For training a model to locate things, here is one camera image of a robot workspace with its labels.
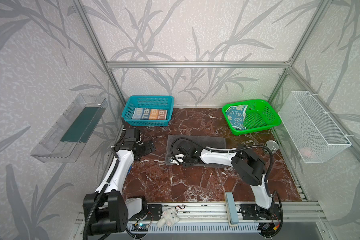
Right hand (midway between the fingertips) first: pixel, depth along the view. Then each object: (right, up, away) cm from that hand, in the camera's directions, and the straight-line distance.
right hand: (183, 152), depth 94 cm
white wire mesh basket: (+58, +14, -32) cm, 67 cm away
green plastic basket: (+59, +25, +21) cm, 68 cm away
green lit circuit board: (-20, -31, -24) cm, 43 cm away
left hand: (-19, +7, -10) cm, 22 cm away
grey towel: (+19, +6, +3) cm, 20 cm away
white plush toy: (-6, -25, -25) cm, 36 cm away
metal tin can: (+56, +5, -3) cm, 56 cm away
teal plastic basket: (-23, +35, +25) cm, 49 cm away
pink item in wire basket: (+62, +5, -22) cm, 66 cm away
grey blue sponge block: (+26, -27, -24) cm, 44 cm away
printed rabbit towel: (-27, +25, +21) cm, 43 cm away
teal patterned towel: (+40, +24, +18) cm, 50 cm away
